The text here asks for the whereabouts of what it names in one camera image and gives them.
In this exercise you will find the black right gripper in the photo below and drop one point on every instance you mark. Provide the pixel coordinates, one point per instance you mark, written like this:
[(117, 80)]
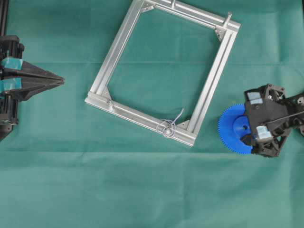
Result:
[(271, 113)]

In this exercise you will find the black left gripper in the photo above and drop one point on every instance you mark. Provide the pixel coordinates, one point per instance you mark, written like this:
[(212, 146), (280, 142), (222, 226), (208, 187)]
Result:
[(14, 88)]

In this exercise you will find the blue plastic gear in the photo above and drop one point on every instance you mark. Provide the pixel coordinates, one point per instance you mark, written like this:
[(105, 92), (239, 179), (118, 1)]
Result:
[(232, 126)]

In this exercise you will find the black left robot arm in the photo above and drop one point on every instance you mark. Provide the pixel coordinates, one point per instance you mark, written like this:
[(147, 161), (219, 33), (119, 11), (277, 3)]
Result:
[(3, 22)]

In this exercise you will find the steel shaft pin near corner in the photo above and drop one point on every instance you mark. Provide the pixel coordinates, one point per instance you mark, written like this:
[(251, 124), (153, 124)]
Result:
[(227, 19)]

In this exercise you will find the green table cloth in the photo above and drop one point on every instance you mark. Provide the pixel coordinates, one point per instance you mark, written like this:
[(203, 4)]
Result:
[(70, 165)]

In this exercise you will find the aluminium extrusion frame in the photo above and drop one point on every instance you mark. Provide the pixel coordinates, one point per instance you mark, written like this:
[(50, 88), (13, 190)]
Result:
[(187, 131)]

